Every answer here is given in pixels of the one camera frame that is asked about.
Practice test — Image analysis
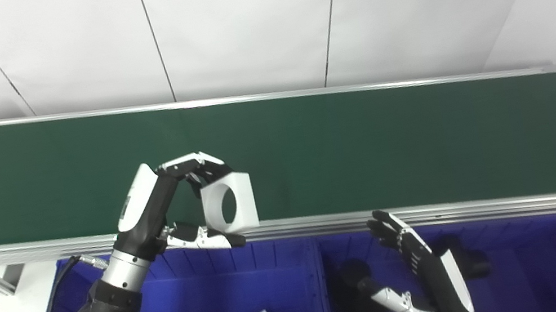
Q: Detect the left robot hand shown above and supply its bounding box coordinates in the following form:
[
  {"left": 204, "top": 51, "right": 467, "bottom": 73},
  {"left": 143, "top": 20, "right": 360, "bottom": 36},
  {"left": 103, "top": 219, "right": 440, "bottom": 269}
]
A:
[{"left": 101, "top": 145, "right": 248, "bottom": 269}]

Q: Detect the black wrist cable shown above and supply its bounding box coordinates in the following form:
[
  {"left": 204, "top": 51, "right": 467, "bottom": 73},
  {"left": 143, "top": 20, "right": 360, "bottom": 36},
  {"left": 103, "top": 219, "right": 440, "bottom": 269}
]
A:
[{"left": 24, "top": 249, "right": 118, "bottom": 312}]

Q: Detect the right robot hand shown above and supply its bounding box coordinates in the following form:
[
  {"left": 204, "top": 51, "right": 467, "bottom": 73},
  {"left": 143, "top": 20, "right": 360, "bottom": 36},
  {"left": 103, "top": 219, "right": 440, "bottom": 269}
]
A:
[{"left": 345, "top": 197, "right": 475, "bottom": 312}]

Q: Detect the black part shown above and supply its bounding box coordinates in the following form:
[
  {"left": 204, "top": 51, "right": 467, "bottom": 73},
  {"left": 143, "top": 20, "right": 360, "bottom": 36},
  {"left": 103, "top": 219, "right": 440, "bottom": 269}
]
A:
[
  {"left": 330, "top": 253, "right": 393, "bottom": 312},
  {"left": 433, "top": 228, "right": 494, "bottom": 285}
]

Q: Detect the blue plastic bin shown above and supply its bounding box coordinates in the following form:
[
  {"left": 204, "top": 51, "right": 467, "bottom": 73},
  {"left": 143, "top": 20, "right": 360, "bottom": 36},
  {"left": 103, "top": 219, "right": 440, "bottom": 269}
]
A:
[
  {"left": 315, "top": 193, "right": 556, "bottom": 312},
  {"left": 3, "top": 215, "right": 332, "bottom": 312}
]

